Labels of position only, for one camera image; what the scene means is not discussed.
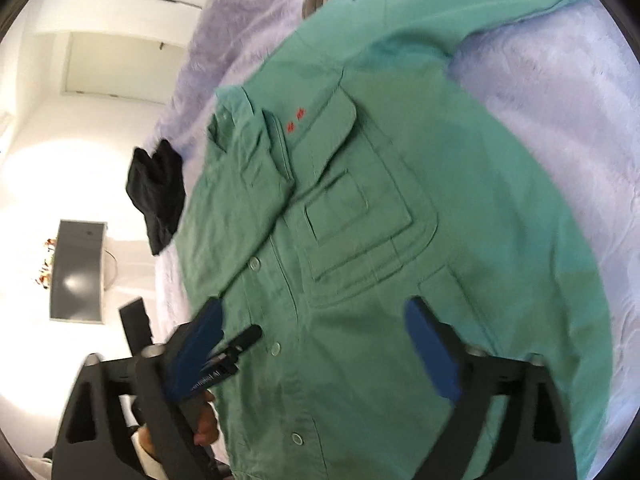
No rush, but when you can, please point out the green button shirt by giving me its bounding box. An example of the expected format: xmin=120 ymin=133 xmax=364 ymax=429
xmin=177 ymin=0 xmax=613 ymax=480

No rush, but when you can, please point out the colourful flower decoration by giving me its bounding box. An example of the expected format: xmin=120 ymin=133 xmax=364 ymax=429
xmin=36 ymin=237 xmax=57 ymax=288

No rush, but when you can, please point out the wall television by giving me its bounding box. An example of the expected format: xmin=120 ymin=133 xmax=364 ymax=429
xmin=48 ymin=219 xmax=108 ymax=325

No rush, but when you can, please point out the person's left forearm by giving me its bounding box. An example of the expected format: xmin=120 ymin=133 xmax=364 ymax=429
xmin=131 ymin=425 xmax=163 ymax=480

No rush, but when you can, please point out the lavender fuzzy blanket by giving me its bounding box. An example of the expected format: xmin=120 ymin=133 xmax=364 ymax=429
xmin=150 ymin=0 xmax=640 ymax=480

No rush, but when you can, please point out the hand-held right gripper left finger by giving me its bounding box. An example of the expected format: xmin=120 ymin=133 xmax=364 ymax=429
xmin=52 ymin=297 xmax=226 ymax=480

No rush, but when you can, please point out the black cloth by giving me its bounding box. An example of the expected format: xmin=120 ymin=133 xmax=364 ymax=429
xmin=125 ymin=139 xmax=187 ymax=256

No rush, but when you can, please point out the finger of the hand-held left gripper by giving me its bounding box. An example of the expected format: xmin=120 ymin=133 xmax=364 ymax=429
xmin=119 ymin=298 xmax=152 ymax=356
xmin=192 ymin=324 xmax=264 ymax=396

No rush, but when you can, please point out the white door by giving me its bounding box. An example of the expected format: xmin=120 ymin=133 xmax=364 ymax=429
xmin=62 ymin=32 xmax=188 ymax=106

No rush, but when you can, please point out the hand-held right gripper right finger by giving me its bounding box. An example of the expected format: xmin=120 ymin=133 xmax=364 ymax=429
xmin=403 ymin=296 xmax=577 ymax=480

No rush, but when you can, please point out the person's left hand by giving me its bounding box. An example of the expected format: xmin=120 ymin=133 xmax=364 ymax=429
xmin=192 ymin=392 xmax=219 ymax=448

